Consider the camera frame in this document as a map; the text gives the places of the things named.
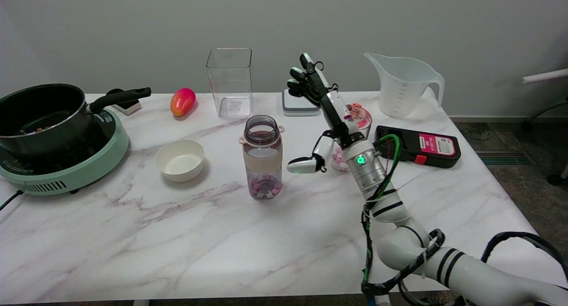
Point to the small white black device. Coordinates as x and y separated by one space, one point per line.
131 107

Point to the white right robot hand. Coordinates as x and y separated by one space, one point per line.
339 115

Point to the clear square plastic container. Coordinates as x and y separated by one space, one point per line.
230 88

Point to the white pipe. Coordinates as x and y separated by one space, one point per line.
546 75

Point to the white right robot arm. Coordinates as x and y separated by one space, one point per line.
466 270

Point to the green induction cooker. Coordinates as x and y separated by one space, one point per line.
88 173

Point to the white bowl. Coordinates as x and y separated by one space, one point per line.
179 162

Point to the white table leg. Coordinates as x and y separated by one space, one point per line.
384 300
141 303

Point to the black device with pink label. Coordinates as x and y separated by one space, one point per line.
426 146

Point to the grey white square lid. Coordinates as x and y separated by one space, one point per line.
298 107

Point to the red orange mango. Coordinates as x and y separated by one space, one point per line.
182 101

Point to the clear plastic measuring jug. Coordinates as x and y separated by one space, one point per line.
404 88

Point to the clear jar with pink lid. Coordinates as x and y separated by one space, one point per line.
364 119

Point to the floor vent grille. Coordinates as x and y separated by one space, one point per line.
506 158

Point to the clear bottle with pink sleeve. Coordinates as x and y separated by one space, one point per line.
262 164

